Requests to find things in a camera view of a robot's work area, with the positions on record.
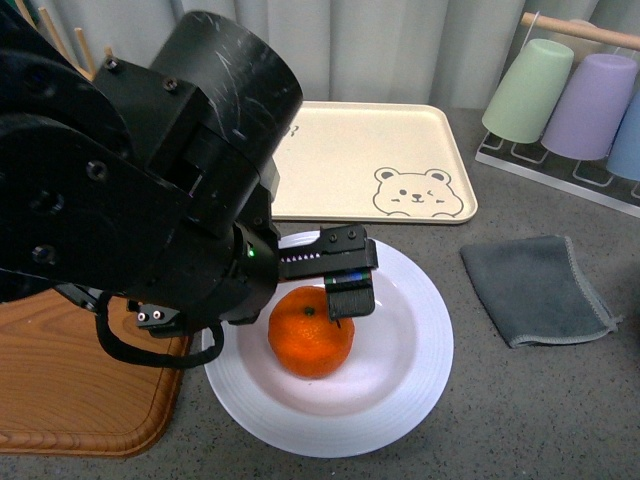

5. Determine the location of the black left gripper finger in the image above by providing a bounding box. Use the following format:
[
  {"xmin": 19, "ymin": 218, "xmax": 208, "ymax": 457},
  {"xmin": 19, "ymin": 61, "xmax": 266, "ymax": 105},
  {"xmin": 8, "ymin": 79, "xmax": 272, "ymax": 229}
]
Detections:
[{"xmin": 324, "ymin": 239, "xmax": 377, "ymax": 320}]

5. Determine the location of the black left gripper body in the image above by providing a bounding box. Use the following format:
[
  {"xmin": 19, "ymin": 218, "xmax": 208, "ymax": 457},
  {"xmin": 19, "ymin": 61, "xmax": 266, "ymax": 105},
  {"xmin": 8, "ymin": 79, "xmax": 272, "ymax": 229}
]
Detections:
[{"xmin": 58, "ymin": 225, "xmax": 369, "ymax": 338}]

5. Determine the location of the orange fruit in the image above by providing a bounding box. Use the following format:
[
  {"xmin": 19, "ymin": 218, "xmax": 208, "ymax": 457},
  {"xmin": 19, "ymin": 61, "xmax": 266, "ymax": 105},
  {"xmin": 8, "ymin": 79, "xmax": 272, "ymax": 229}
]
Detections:
[{"xmin": 268, "ymin": 286, "xmax": 355, "ymax": 379}]

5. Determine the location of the white round plate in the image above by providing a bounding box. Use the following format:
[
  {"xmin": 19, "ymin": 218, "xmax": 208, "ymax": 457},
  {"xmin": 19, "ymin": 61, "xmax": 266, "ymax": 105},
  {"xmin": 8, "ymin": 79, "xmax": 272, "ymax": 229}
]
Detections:
[{"xmin": 205, "ymin": 242, "xmax": 454, "ymax": 458}]

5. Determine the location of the cream bear tray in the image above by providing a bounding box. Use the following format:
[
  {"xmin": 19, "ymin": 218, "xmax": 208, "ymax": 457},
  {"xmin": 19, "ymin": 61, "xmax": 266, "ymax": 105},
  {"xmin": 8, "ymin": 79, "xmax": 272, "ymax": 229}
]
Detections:
[{"xmin": 272, "ymin": 102, "xmax": 478, "ymax": 224}]

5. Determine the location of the grey folded cloth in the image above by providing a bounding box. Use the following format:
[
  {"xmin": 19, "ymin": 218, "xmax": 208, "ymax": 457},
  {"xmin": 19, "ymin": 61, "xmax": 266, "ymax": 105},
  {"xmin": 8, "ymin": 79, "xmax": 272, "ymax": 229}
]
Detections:
[{"xmin": 460, "ymin": 235, "xmax": 621, "ymax": 348}]

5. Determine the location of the wooden cutting board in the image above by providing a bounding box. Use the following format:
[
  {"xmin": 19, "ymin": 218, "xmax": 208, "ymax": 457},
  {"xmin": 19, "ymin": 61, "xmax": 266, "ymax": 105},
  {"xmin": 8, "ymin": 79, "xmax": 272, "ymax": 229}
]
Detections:
[{"xmin": 1, "ymin": 290, "xmax": 182, "ymax": 458}]

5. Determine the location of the light green plastic cup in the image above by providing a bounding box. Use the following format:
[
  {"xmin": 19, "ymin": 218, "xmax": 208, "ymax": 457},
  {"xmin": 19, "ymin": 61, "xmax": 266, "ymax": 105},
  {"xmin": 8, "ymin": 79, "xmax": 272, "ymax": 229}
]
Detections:
[{"xmin": 482, "ymin": 39, "xmax": 574, "ymax": 144}]

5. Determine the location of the wooden dish rack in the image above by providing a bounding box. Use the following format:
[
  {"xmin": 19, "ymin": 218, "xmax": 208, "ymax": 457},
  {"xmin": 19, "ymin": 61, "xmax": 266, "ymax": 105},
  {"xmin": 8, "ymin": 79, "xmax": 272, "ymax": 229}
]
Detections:
[{"xmin": 37, "ymin": 7, "xmax": 98, "ymax": 81}]

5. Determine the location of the grey curtain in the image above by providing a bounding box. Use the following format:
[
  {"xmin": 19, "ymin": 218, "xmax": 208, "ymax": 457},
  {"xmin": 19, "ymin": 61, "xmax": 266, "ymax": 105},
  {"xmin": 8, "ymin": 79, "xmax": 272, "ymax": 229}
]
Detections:
[{"xmin": 27, "ymin": 0, "xmax": 639, "ymax": 109}]

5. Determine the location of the white cup rack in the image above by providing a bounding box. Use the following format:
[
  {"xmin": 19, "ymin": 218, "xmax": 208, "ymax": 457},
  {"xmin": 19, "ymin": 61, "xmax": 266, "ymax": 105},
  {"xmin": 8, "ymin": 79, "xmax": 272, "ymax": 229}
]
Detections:
[{"xmin": 476, "ymin": 13, "xmax": 639, "ymax": 216}]

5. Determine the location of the purple plastic cup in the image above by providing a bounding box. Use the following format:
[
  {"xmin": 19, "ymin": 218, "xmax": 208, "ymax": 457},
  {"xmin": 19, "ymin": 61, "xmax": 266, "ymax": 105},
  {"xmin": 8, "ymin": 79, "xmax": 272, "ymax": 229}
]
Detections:
[{"xmin": 541, "ymin": 53, "xmax": 639, "ymax": 161}]

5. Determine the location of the blue plastic cup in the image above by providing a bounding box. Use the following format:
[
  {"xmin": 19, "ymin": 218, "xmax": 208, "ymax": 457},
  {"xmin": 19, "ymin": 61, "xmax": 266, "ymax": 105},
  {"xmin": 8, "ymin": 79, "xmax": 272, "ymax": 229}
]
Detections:
[{"xmin": 606, "ymin": 92, "xmax": 640, "ymax": 181}]

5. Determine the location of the black cable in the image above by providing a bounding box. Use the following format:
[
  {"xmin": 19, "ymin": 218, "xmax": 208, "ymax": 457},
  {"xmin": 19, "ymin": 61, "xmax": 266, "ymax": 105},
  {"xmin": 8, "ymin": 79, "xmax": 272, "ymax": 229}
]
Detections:
[{"xmin": 94, "ymin": 292, "xmax": 226, "ymax": 370}]

